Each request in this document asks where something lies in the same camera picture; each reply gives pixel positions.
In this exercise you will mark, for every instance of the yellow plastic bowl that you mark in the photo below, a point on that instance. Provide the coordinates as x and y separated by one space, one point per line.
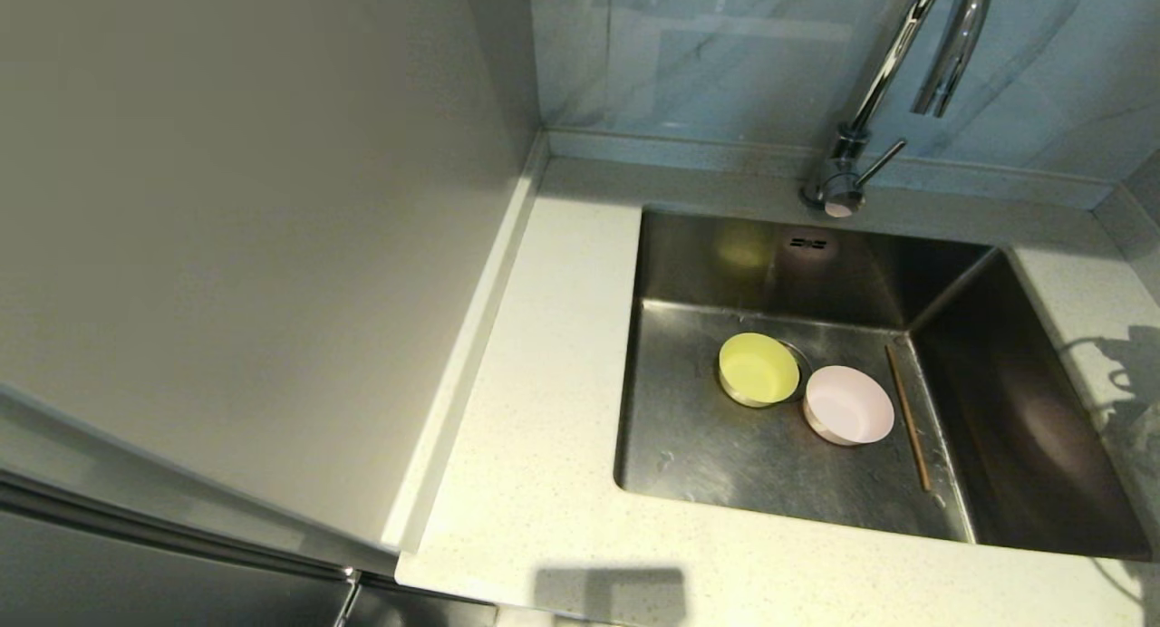
758 369

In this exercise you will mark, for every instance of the pink plastic bowl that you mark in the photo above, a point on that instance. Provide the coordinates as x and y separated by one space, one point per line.
852 408

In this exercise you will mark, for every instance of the chrome gooseneck faucet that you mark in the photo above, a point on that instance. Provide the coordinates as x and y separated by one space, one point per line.
847 169

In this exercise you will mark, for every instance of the wooden chopstick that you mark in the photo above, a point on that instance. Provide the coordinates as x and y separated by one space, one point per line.
909 419

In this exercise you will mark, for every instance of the stainless steel sink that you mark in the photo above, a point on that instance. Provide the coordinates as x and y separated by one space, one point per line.
725 464

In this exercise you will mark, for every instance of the metal sink drain strainer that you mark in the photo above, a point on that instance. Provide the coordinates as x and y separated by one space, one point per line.
806 369

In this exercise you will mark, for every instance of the grey tall cabinet door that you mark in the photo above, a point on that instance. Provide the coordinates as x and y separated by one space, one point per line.
136 582

